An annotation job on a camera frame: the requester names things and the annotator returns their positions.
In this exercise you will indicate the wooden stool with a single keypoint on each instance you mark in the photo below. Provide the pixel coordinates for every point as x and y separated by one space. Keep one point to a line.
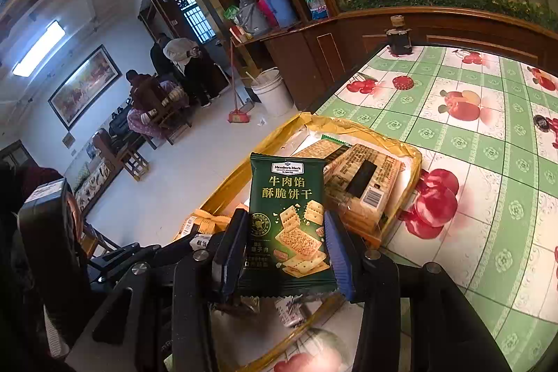
136 165

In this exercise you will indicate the wooden chair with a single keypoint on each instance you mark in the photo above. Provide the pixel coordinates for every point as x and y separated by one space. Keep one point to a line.
172 117

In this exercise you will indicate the white and blue candy packet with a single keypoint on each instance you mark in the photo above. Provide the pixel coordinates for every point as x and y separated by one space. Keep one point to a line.
288 310
202 241

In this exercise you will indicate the red thermos flask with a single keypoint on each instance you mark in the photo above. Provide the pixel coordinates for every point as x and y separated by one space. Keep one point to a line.
267 12

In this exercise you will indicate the barred window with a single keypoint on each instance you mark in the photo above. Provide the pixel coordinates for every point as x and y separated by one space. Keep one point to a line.
196 21

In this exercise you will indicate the grey thermos jug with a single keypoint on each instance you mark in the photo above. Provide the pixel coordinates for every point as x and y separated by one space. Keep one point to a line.
252 19

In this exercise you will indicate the ceiling tube light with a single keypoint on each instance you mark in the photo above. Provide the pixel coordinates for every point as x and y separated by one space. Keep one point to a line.
39 48

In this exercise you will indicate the white tray with yellow rim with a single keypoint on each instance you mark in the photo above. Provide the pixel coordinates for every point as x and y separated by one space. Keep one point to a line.
279 139

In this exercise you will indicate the fruit print green tablecloth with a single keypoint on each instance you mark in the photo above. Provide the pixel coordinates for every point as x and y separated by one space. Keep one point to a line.
479 163

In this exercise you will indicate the small orange snack packet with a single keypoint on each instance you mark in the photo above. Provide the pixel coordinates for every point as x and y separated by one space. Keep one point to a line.
202 223

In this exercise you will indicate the green plastic bag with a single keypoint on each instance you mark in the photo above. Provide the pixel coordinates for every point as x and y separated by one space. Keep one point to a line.
231 13

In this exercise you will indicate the black jar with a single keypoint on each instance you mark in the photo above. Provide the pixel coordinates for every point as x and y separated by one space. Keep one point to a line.
399 38

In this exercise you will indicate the white plastic bucket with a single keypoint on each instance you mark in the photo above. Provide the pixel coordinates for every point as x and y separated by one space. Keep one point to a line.
272 93

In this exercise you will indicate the red broom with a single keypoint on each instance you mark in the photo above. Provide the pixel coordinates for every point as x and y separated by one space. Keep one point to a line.
239 117

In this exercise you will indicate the blue thermos flask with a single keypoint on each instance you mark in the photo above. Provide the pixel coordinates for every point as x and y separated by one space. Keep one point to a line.
281 6

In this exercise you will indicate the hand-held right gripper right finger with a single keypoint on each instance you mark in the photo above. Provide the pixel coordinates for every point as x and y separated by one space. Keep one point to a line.
340 263

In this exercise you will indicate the green cracker packet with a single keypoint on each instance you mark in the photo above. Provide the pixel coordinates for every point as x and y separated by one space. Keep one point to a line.
287 202

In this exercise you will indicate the dark wooden cabinet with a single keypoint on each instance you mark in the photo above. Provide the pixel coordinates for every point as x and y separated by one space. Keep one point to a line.
305 54

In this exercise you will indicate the clear cracker pack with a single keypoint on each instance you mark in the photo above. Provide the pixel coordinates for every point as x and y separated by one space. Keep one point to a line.
322 149
355 211

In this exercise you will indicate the framed wall painting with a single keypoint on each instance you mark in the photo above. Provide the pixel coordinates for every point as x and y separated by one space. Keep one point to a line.
83 86

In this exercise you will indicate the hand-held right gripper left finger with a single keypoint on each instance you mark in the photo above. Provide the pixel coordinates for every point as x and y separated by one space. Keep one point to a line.
233 258

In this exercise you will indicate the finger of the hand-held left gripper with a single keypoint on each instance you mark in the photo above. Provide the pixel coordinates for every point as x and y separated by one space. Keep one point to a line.
165 248

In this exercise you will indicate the large orange snack packet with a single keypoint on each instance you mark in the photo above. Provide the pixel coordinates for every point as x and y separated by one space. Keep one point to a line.
379 176

